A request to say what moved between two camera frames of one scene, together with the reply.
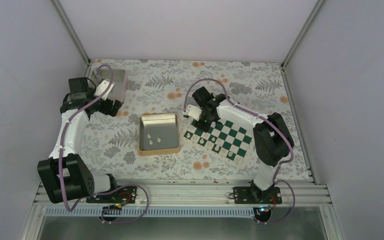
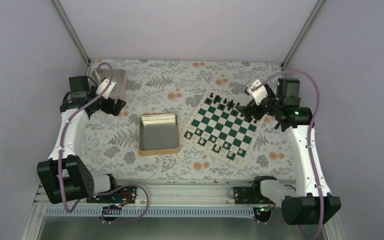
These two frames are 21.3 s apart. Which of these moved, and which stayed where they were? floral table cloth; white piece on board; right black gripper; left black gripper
Moved: right black gripper
Stayed: floral table cloth; left black gripper; white piece on board
